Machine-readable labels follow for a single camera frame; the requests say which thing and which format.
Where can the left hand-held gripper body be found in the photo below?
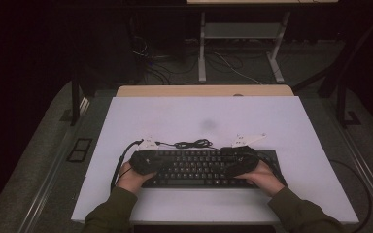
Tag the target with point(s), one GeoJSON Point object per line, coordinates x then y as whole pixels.
{"type": "Point", "coordinates": [144, 161]}

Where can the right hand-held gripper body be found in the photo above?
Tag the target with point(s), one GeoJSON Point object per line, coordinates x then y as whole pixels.
{"type": "Point", "coordinates": [247, 160]}

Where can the black computer keyboard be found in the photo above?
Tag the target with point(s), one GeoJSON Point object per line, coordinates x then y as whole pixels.
{"type": "Point", "coordinates": [191, 170]}

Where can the person's left hand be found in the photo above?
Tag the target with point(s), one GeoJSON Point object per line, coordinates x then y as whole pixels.
{"type": "Point", "coordinates": [132, 183]}

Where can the person's right hand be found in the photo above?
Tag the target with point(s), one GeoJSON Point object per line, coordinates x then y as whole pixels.
{"type": "Point", "coordinates": [265, 179]}

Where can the white board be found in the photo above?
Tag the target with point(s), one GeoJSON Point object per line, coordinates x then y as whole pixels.
{"type": "Point", "coordinates": [191, 113]}

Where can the black metal stand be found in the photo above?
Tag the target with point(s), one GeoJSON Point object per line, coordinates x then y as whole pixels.
{"type": "Point", "coordinates": [75, 103]}
{"type": "Point", "coordinates": [341, 106]}

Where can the black floor socket frame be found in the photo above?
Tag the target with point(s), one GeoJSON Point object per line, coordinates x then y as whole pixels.
{"type": "Point", "coordinates": [79, 150]}

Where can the metal floor rail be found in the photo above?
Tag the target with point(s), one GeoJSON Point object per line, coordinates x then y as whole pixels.
{"type": "Point", "coordinates": [369, 181]}
{"type": "Point", "coordinates": [50, 181]}

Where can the metal table frame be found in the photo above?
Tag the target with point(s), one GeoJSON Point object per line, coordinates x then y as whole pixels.
{"type": "Point", "coordinates": [239, 30]}

